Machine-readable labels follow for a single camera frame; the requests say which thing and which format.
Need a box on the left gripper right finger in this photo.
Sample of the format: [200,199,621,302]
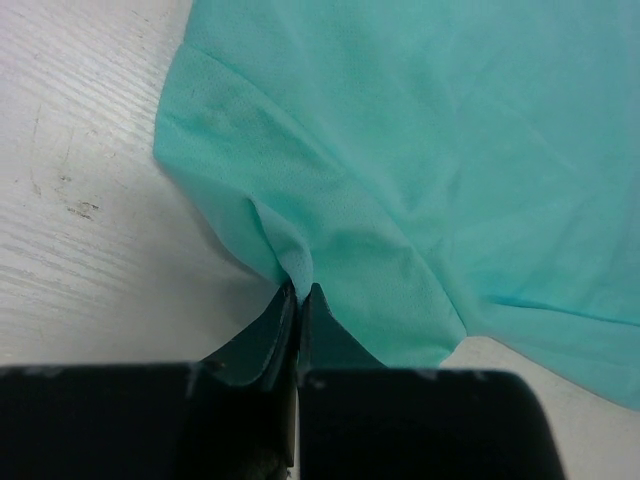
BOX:
[298,285,565,479]

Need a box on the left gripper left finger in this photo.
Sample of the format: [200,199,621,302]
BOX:
[1,285,297,479]

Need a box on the mint green t shirt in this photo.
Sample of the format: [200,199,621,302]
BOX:
[154,1,639,409]

